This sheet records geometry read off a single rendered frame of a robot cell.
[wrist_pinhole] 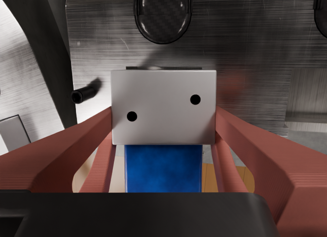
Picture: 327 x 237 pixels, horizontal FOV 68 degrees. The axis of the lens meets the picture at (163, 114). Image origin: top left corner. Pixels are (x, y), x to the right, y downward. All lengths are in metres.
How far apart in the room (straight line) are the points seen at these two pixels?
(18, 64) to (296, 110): 0.24
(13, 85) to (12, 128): 0.04
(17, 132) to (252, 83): 0.22
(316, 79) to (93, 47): 0.16
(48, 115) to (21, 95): 0.03
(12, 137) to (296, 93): 0.25
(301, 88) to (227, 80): 0.06
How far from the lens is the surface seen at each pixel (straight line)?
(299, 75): 0.20
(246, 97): 0.17
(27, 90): 0.27
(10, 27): 0.26
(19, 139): 0.27
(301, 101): 0.21
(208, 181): 0.30
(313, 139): 0.29
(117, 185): 0.33
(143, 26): 0.17
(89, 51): 0.19
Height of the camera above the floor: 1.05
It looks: 71 degrees down
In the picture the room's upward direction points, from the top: 144 degrees counter-clockwise
